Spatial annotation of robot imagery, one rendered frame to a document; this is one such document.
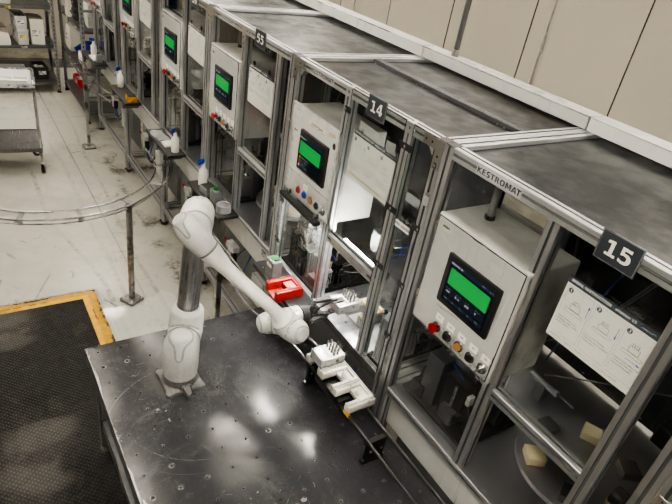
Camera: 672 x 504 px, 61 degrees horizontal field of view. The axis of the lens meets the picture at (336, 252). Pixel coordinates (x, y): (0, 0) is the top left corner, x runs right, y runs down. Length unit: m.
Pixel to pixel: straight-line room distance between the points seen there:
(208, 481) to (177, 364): 0.52
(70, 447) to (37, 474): 0.20
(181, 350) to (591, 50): 4.66
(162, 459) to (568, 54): 5.06
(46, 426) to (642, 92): 5.13
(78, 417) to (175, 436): 1.13
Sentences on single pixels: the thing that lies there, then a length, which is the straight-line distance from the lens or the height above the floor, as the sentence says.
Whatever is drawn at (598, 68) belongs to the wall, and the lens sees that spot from 5.96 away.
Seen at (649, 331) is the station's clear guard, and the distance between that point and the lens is 1.69.
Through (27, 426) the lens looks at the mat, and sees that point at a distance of 3.64.
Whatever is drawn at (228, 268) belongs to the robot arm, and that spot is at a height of 1.32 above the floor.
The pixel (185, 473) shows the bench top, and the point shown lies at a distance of 2.48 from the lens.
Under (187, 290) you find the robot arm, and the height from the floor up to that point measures 1.09.
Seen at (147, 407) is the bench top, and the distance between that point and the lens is 2.71.
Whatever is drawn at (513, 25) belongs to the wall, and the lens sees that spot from 6.59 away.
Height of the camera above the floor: 2.66
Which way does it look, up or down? 31 degrees down
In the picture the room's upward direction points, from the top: 10 degrees clockwise
